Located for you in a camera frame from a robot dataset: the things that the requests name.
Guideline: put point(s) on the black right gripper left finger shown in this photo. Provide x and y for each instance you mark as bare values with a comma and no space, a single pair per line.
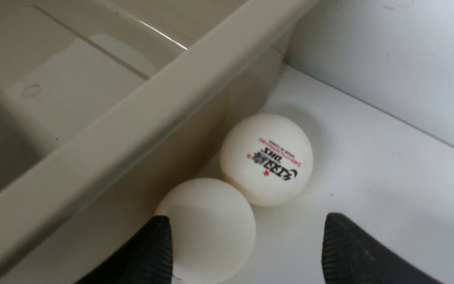
147,258

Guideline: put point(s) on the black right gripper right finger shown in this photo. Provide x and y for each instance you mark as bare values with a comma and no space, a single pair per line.
350,255

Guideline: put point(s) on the tan plastic rectangular bin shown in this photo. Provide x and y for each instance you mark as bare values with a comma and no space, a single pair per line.
105,105

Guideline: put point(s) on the white ball near bin front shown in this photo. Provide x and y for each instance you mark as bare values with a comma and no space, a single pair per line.
213,230

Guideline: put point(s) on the white ball with logo front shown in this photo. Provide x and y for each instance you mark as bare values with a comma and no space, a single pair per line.
268,158

